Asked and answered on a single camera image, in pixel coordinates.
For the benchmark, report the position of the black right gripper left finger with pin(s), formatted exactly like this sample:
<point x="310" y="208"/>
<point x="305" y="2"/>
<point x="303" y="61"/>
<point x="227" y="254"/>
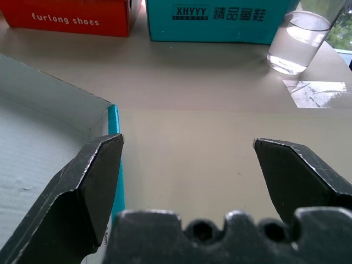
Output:
<point x="71" y="192"/>

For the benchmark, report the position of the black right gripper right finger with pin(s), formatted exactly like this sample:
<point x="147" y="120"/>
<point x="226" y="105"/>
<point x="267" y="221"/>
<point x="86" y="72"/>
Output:
<point x="294" y="176"/>

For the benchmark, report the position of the teal cardboard shoe box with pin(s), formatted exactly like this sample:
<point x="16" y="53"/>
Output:
<point x="46" y="137"/>

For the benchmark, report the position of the orange furlong shoes box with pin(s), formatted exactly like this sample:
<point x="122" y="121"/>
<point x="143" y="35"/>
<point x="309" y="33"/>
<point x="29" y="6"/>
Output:
<point x="68" y="16"/>

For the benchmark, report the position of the clear glass of water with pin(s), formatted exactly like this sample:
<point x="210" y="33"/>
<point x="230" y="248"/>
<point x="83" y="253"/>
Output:
<point x="297" y="44"/>

